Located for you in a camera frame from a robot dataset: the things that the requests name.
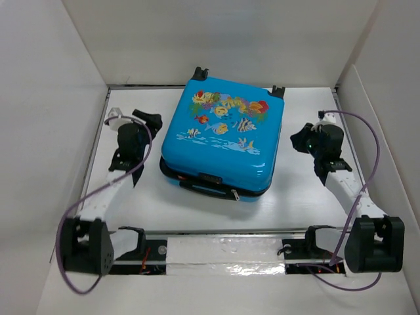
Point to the silver foil tape strip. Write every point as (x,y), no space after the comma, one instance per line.
(224,256)

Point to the blue hard-shell suitcase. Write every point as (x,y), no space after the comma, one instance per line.
(223,137)

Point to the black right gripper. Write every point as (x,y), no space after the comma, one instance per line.
(297,139)

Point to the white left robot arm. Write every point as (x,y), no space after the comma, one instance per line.
(85,243)

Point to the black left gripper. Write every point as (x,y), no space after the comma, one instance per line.
(152,121)

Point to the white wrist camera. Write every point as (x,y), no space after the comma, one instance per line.
(325,118)
(115,119)

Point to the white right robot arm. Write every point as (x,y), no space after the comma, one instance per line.
(370,241)

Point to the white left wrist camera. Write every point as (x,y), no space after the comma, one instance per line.
(115,119)

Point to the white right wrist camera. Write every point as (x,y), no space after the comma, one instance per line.
(325,118)

